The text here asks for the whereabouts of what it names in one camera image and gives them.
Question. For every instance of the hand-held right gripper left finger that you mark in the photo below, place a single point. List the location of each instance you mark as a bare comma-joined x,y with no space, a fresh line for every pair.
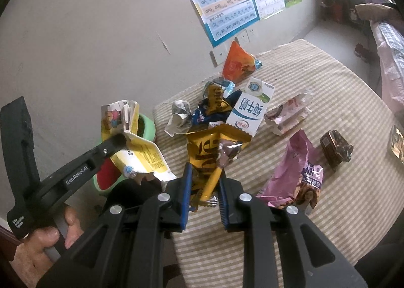
184,199

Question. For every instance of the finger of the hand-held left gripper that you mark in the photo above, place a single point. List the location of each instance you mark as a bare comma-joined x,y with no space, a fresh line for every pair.
110,147

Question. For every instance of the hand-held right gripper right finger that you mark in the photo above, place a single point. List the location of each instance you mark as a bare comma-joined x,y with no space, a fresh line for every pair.
223,204

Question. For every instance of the yellow white snack wrapper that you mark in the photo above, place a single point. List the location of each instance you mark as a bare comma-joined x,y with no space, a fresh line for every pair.
148,152

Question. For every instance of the green bin with red inside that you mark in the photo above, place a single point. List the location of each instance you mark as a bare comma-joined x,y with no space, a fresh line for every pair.
145,128

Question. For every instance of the yellow black snack bag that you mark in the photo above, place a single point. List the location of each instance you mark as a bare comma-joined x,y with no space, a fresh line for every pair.
202,149

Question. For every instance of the silver wrapper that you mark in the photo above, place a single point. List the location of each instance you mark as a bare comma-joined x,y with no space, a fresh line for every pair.
178,117

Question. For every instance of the wrappers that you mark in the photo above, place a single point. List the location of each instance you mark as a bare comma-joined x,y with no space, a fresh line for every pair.
296,161

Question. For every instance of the white blue milk carton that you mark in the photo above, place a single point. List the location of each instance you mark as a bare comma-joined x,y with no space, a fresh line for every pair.
249,111

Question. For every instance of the person's left hand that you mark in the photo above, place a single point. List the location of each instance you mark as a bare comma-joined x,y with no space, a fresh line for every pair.
74,224

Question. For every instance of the blue gold snack wrapper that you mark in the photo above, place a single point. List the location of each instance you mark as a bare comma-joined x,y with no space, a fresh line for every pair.
217,108

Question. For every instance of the white pink snack wrapper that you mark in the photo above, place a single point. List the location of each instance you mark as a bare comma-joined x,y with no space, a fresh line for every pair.
285,114

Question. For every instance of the dark brown crumpled wrapper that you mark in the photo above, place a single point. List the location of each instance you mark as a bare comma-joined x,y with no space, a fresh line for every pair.
334,147

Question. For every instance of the orange snack bag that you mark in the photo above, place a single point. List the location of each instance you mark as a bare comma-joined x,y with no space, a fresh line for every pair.
235,63

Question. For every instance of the beige striped tablecloth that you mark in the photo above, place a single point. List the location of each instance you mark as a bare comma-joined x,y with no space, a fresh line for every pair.
347,92

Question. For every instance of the red shoes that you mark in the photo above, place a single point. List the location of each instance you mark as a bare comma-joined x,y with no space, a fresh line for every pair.
362,51

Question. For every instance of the beige pillow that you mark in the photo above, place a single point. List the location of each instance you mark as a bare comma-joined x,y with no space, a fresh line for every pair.
375,11

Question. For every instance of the white wall socket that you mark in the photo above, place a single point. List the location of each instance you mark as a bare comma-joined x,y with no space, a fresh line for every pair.
252,34
220,54
241,38

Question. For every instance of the blue bordered wall poster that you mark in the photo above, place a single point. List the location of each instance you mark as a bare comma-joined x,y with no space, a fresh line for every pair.
221,0

